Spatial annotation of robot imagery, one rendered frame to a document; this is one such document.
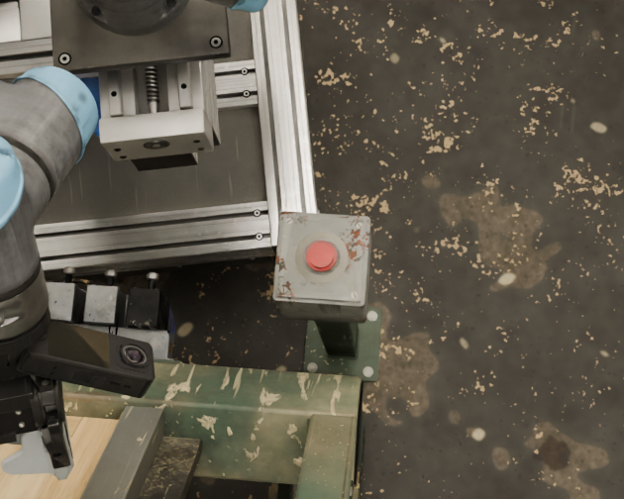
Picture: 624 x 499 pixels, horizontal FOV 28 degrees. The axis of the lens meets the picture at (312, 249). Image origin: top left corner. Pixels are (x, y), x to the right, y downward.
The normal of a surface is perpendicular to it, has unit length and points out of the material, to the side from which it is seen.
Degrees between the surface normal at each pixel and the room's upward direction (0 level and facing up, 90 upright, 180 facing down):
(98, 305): 0
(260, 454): 31
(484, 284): 0
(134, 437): 59
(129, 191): 0
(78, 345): 50
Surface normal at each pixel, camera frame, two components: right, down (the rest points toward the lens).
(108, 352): 0.47, -0.69
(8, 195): 0.87, 0.28
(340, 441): 0.04, -0.94
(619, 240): -0.05, -0.19
